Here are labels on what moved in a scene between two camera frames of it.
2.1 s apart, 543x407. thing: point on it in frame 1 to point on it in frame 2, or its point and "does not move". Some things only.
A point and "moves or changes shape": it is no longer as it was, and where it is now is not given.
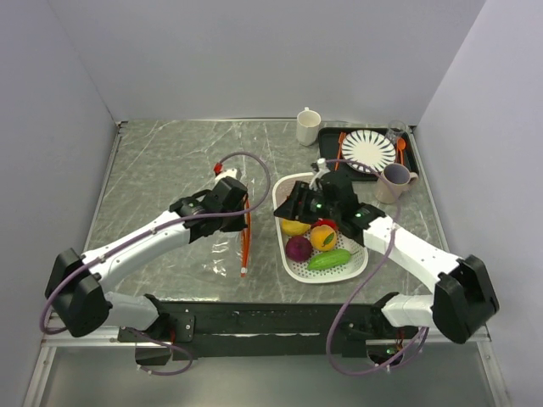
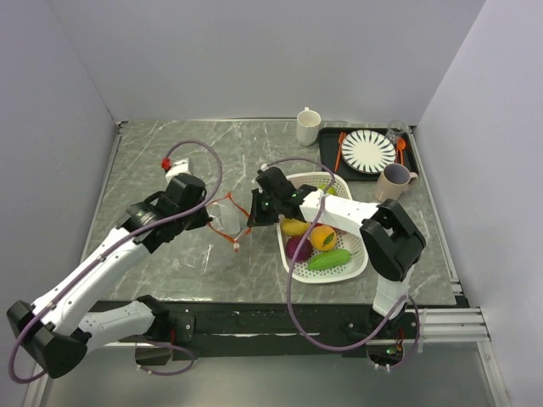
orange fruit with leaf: x=322 y=237 does not move
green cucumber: x=329 y=259 does not move
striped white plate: x=371 y=147 does not move
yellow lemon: x=294 y=227 does not move
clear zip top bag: x=229 y=254 moves or changes shape
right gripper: x=299 y=192 to x=257 y=217
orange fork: x=342 y=136 does not move
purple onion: x=299 y=248 does not move
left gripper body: x=232 y=223 to x=194 y=220
